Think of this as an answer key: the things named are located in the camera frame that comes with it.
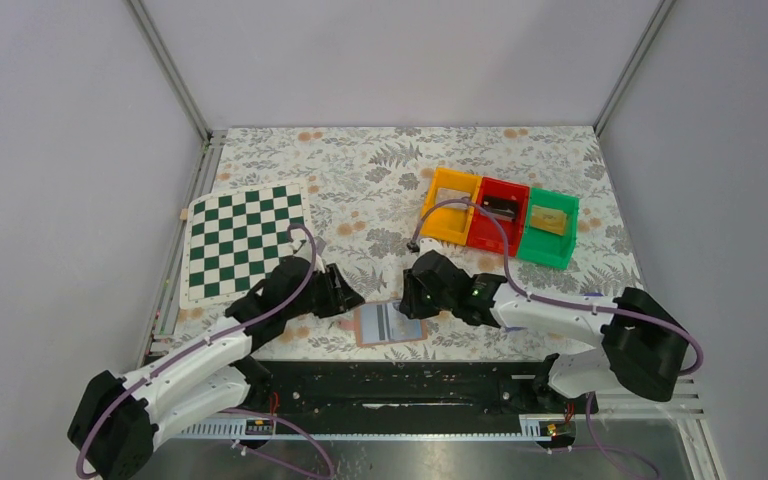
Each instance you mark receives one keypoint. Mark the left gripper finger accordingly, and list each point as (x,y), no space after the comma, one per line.
(337,281)
(344,301)

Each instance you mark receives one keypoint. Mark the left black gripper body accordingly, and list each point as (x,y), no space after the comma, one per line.
(330,291)

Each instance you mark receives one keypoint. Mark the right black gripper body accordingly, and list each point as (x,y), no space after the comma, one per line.
(420,291)

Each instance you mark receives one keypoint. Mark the tan leather card holder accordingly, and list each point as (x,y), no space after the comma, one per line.
(381,323)

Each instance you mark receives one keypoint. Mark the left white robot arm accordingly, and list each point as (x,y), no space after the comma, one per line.
(122,419)

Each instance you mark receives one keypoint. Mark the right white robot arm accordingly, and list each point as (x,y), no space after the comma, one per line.
(633,342)

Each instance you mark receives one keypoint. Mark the black card in red bin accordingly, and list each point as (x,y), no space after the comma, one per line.
(500,208)

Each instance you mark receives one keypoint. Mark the gold card in green bin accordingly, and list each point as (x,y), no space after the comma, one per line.
(549,220)

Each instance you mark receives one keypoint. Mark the yellow plastic bin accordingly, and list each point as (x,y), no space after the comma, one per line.
(446,213)

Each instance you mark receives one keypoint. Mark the red plastic bin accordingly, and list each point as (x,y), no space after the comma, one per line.
(502,230)

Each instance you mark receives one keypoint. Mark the green white chessboard mat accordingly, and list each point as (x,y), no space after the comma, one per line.
(235,238)

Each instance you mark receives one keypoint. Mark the green plastic bin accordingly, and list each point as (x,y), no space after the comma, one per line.
(544,248)

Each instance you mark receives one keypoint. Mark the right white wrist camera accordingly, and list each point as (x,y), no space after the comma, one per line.
(427,244)

